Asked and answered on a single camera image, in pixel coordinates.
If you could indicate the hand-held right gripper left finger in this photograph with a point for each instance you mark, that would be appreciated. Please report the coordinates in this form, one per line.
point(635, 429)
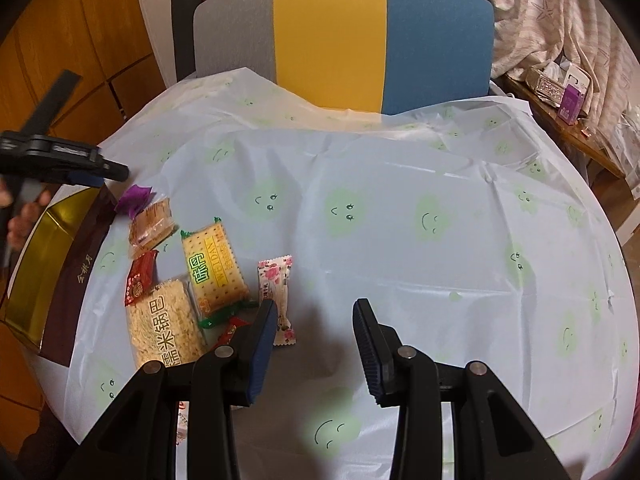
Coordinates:
point(260, 355)

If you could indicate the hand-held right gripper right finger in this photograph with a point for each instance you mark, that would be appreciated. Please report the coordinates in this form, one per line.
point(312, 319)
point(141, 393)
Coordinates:
point(372, 355)

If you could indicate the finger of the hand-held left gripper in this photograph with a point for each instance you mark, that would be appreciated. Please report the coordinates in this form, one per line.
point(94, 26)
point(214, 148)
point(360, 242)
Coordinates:
point(112, 171)

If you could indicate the purple candy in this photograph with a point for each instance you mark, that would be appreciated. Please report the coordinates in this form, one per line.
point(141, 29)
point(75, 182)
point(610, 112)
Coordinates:
point(132, 199)

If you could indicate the pink floral candy packet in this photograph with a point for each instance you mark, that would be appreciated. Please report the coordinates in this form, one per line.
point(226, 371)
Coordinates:
point(272, 280)

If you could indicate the clear rice cracker packet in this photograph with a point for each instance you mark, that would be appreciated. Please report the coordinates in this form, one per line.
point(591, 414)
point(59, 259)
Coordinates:
point(160, 320)

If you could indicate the red snack packet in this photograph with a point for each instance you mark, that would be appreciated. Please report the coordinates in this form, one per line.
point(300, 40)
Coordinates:
point(140, 275)

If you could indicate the brown box with gold lining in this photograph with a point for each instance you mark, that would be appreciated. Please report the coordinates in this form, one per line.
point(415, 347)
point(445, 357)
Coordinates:
point(30, 280)

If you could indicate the person's left hand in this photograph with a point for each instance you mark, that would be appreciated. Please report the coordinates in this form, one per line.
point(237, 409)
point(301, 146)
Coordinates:
point(25, 225)

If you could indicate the small red candy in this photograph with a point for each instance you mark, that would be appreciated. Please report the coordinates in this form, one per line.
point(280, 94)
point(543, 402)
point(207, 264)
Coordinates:
point(231, 330)

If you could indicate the dark grey bar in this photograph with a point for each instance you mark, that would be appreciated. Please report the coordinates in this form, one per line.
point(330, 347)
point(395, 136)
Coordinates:
point(50, 105)

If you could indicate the brown sandwich cracker packet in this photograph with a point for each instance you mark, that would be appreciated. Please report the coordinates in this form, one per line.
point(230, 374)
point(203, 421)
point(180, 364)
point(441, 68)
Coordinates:
point(150, 225)

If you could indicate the white smiley plastic tablecloth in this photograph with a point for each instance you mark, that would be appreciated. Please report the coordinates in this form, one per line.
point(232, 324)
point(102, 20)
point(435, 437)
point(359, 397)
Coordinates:
point(400, 285)

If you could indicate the green yellow biscuit packet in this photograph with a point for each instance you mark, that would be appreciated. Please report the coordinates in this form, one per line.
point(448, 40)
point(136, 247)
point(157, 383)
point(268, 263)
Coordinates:
point(215, 265)

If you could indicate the white red printed packet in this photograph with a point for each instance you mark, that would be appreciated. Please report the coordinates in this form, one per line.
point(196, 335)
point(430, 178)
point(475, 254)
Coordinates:
point(182, 425)

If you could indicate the orange wooden wardrobe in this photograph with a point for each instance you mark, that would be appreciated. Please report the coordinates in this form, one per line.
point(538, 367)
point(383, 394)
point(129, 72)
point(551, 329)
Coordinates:
point(60, 20)

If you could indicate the grey yellow blue chair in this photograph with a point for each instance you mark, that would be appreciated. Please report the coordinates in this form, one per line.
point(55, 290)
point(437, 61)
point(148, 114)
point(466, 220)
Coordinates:
point(325, 35)

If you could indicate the wooden bedside table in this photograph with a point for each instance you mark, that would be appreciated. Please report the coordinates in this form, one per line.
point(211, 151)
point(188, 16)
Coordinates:
point(565, 130)

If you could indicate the small purple box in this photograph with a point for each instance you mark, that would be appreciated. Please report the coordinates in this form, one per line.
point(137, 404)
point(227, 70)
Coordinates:
point(570, 105)

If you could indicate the glittery tissue box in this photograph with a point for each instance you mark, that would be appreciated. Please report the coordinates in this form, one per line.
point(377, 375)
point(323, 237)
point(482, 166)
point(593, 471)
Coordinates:
point(542, 82)

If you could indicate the clear plastic bag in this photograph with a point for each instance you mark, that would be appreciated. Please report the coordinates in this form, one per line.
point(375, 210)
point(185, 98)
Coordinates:
point(627, 145)

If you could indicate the white blister package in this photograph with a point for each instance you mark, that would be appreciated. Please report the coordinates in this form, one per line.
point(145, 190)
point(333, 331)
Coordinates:
point(577, 75)

